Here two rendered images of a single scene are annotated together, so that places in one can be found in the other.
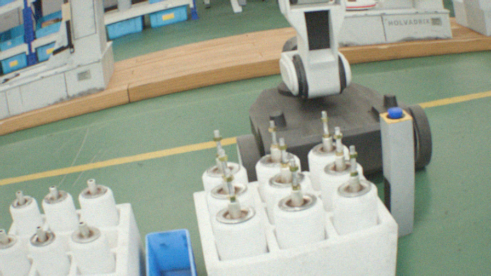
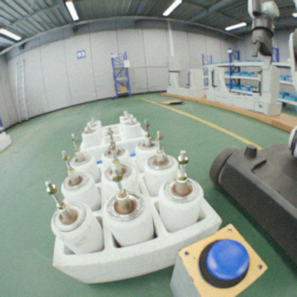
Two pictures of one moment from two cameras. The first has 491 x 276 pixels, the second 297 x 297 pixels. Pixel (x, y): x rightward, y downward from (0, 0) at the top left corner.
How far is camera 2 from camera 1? 1.35 m
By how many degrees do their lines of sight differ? 73
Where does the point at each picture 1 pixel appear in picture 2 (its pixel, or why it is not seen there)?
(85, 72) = (261, 105)
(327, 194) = not seen: hidden behind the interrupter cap
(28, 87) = (241, 99)
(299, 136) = (248, 169)
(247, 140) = (229, 149)
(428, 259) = not seen: outside the picture
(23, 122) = (234, 109)
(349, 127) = (282, 194)
